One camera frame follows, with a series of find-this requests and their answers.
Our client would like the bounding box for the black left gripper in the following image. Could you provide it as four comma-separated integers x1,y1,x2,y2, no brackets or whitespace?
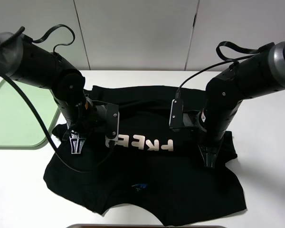
61,99,107,155

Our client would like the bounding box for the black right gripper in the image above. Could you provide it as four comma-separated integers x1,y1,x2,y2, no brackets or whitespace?
182,110,226,169

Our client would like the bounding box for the black short sleeve t-shirt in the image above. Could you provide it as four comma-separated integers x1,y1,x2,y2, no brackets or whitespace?
43,85,247,226

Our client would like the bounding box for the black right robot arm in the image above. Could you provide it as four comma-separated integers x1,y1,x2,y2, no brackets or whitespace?
195,41,285,168

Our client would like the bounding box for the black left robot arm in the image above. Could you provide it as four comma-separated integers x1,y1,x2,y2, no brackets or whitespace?
0,32,105,154

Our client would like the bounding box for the light green plastic tray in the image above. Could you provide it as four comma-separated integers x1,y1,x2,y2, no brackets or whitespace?
0,79,60,149

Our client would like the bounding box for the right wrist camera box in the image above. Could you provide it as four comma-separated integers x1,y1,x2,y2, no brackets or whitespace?
169,98,183,131

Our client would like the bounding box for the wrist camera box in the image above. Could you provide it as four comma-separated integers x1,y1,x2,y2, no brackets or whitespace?
105,104,119,148
169,98,183,131

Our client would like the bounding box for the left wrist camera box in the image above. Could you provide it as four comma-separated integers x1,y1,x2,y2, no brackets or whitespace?
105,104,119,148

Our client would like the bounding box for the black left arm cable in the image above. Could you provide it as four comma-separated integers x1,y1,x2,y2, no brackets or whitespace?
0,23,114,175

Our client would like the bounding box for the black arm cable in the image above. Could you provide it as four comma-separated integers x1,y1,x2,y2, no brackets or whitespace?
0,23,114,175
175,41,275,98

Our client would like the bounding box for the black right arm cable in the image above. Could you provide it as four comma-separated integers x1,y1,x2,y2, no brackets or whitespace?
175,41,275,98

